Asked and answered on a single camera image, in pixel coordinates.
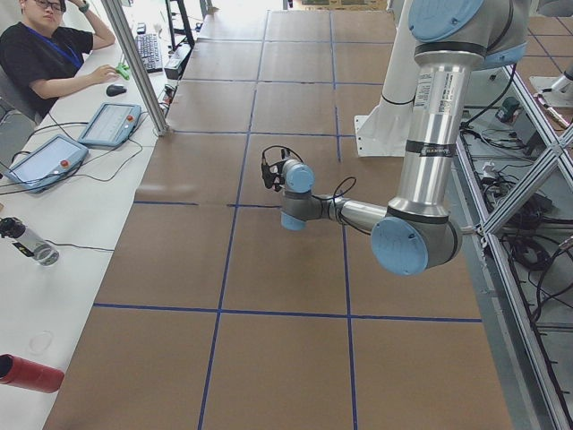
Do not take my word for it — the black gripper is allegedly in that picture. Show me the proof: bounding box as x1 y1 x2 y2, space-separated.
261 157 286 190

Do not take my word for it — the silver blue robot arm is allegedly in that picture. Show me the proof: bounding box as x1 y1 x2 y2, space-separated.
261 1 530 275

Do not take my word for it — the far blue teach pendant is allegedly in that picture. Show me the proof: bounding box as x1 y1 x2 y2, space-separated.
77 102 141 148

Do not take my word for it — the blue teach pendant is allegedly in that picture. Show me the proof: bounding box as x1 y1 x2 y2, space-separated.
77 102 141 148
5 134 89 193

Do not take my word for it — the black computer mouse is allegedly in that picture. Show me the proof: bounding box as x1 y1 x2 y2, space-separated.
106 84 127 97

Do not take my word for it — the black keyboard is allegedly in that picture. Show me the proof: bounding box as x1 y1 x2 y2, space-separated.
135 33 163 73

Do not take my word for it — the green plastic tool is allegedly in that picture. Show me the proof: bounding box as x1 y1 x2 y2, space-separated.
115 63 130 81

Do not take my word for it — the near blue teach pendant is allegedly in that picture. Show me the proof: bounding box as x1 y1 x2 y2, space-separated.
5 134 89 193

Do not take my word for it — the clear water bottle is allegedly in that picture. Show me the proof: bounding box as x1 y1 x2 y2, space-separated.
1 217 59 266

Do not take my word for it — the seated person black shirt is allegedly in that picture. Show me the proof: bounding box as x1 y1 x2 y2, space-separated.
1 1 117 117

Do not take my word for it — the red cylinder bottle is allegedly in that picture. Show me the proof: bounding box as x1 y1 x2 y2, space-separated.
1 354 64 393

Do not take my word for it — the black camera cable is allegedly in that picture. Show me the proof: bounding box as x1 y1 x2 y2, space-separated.
261 144 359 234

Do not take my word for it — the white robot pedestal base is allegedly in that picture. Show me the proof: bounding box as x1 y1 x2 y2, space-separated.
355 1 419 157

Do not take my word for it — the aluminium frame post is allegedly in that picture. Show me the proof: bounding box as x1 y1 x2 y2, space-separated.
102 0 169 136

